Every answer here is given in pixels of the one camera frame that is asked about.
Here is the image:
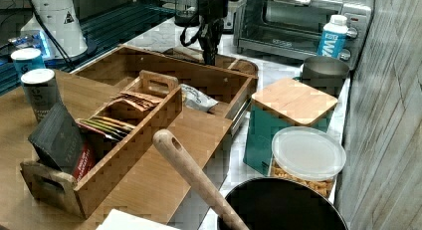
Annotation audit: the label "teal canister with wooden lid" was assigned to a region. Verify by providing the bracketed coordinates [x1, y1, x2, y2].
[243, 78, 337, 175]

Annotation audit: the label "grey can white lid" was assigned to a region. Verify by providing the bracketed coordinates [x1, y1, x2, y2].
[21, 69, 62, 122]

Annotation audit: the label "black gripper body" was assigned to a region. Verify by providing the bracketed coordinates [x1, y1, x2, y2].
[198, 0, 228, 66]

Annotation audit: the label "clear plastic snack jar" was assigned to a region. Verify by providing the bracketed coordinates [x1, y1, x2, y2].
[269, 126, 346, 198]

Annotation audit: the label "brown tea packets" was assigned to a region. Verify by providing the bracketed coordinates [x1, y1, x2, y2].
[108, 91, 163, 112]

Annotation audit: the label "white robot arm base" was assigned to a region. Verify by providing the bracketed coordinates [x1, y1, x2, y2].
[21, 0, 97, 61]

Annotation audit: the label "wooden drawer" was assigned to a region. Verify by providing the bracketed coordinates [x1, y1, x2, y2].
[70, 44, 259, 135]

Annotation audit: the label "white paper sheet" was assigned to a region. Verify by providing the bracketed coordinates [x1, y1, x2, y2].
[96, 209, 178, 230]

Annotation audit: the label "green yellow tea packets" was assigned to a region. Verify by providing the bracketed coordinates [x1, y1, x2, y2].
[76, 115, 135, 141]

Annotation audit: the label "blue white drink bottle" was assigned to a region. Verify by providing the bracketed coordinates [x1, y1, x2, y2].
[316, 15, 348, 59]

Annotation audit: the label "silver toaster oven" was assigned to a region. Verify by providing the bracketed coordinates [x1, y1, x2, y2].
[233, 0, 374, 70]

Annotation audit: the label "black tea packet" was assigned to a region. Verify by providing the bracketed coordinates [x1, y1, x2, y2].
[28, 103, 84, 174]

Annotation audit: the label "green mug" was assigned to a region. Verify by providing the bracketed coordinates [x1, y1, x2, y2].
[297, 56, 349, 98]

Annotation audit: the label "black pan with wooden handle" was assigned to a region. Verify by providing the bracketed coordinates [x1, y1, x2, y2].
[153, 129, 348, 230]

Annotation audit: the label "wooden tea organizer box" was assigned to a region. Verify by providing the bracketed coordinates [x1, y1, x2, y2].
[21, 70, 182, 219]

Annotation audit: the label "red tea packet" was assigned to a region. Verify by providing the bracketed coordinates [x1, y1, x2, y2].
[72, 141, 96, 181]

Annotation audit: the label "Deep River chips bag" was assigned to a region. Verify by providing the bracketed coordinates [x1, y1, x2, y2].
[180, 84, 218, 112]

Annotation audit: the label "blue can white lid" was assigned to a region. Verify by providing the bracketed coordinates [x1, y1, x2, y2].
[11, 48, 45, 79]

